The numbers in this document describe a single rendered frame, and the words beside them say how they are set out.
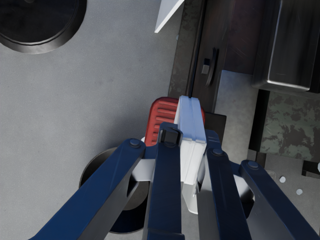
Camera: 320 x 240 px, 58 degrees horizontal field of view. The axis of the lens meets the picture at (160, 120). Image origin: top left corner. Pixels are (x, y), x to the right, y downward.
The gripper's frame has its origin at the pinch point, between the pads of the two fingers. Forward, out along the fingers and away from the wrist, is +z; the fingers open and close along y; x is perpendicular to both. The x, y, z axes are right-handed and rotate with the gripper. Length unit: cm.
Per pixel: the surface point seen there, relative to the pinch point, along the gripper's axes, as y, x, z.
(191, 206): 5.9, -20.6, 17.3
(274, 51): 10.9, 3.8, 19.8
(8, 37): -58, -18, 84
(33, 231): -37, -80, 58
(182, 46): 3, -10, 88
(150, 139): -2.3, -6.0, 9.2
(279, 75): 12.1, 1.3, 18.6
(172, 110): -0.6, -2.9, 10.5
